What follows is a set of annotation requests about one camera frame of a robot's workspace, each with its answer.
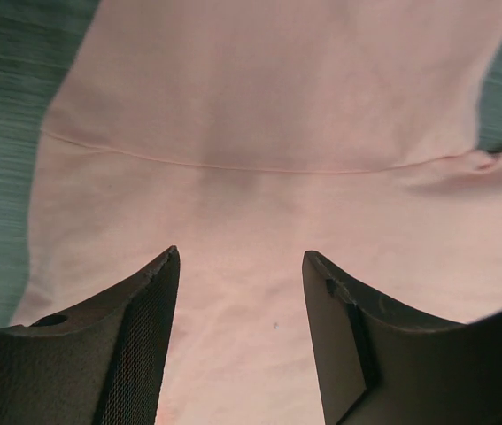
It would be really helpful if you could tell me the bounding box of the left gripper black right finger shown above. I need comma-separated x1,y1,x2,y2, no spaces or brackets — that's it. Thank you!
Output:
302,251,502,425

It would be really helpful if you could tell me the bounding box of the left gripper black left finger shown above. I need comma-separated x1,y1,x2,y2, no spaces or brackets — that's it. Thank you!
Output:
0,247,180,425

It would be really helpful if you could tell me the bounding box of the salmon pink t shirt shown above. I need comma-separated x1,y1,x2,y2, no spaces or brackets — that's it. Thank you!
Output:
12,1,502,424

